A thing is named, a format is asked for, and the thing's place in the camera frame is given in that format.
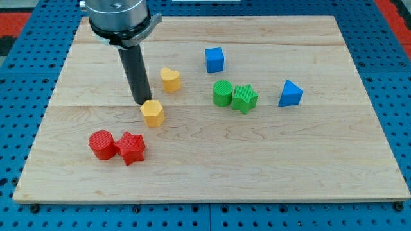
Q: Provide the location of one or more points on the red star block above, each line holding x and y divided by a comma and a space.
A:
131, 148

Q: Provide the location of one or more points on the yellow hexagon block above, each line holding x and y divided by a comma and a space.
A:
153, 113

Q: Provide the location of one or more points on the green cylinder block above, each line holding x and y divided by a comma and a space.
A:
222, 93

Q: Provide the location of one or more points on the red cylinder block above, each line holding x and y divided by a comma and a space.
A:
102, 145

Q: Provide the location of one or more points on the wooden board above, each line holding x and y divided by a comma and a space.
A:
328, 148

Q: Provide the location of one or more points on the blue triangle block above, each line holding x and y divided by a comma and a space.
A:
291, 94

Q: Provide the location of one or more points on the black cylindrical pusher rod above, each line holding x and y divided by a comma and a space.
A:
135, 70

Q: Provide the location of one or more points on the yellow heart block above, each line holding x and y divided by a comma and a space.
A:
170, 79

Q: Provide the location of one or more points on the green star block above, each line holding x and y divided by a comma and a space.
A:
244, 98

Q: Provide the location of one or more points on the blue cube block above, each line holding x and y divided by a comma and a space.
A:
214, 60

